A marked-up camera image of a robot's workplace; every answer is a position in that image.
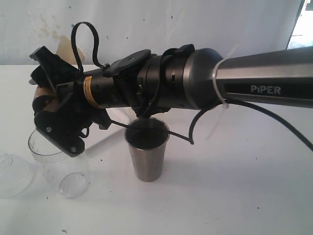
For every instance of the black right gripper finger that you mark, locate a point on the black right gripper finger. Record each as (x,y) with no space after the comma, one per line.
(52,70)
(63,132)

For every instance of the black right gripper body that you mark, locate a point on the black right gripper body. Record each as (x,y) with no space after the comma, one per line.
(122,84)

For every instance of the round wooden cup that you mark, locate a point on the round wooden cup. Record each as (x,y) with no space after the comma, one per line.
(45,99)

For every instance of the clear plastic shaker cup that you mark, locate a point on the clear plastic shaker cup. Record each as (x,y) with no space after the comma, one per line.
(66,175)

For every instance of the stainless steel cup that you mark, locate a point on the stainless steel cup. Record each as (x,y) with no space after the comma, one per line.
(147,139)

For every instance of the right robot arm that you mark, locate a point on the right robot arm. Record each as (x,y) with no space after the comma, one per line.
(183,78)

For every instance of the clear plastic shaker lid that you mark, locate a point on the clear plastic shaker lid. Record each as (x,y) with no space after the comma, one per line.
(16,174)

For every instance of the white rectangular tray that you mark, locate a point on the white rectangular tray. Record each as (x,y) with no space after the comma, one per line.
(97,136)

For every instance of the white zip tie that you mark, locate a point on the white zip tie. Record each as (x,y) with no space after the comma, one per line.
(225,105)

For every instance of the white backdrop sheet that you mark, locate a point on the white backdrop sheet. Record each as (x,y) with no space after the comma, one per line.
(126,26)

